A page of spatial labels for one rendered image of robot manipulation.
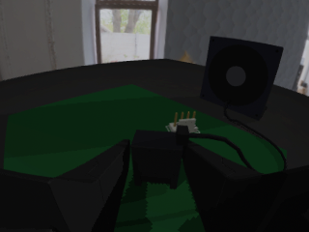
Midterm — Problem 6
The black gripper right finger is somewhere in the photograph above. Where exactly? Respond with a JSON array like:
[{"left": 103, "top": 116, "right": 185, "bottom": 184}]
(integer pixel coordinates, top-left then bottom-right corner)
[{"left": 183, "top": 140, "right": 309, "bottom": 232}]

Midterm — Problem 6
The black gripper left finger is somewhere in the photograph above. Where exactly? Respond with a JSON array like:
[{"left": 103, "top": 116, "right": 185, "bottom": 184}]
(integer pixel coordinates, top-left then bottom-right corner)
[{"left": 0, "top": 139, "right": 130, "bottom": 232}]

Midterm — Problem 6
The black connector plug with cable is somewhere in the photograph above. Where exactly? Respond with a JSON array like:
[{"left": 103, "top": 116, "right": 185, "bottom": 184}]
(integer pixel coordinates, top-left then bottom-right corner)
[{"left": 131, "top": 125, "right": 258, "bottom": 189}]

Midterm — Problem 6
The black cooling fan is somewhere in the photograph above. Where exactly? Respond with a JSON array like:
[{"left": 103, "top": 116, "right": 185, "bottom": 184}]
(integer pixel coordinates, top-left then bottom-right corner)
[{"left": 200, "top": 36, "right": 283, "bottom": 121}]

